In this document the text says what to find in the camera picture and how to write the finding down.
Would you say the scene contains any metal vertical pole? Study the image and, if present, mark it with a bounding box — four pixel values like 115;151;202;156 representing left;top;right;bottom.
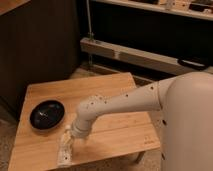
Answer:
86;0;94;41

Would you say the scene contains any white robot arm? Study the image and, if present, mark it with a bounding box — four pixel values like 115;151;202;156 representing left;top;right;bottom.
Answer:
71;72;213;171

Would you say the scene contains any metal table leg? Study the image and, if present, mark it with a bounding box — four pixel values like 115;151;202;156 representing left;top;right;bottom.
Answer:
134;152;145;164

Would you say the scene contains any black ceramic bowl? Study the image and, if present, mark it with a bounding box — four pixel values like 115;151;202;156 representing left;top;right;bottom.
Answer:
29;100;65;130

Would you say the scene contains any white low shelf beam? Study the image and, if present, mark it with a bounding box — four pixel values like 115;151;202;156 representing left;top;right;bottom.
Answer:
79;36;213;76

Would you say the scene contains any dark wooden cabinet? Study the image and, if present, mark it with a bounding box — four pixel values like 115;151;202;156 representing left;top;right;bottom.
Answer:
0;0;80;118

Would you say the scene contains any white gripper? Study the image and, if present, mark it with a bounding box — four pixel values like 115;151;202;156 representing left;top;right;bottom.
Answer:
71;125;90;139

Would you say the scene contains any upper wooden shelf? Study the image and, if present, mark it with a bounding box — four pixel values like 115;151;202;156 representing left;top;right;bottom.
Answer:
92;0;213;21

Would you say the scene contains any wooden table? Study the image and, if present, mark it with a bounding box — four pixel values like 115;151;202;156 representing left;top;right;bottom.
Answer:
8;73;160;171

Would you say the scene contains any black flat object on beam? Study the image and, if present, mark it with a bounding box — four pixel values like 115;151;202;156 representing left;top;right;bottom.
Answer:
177;59;209;71

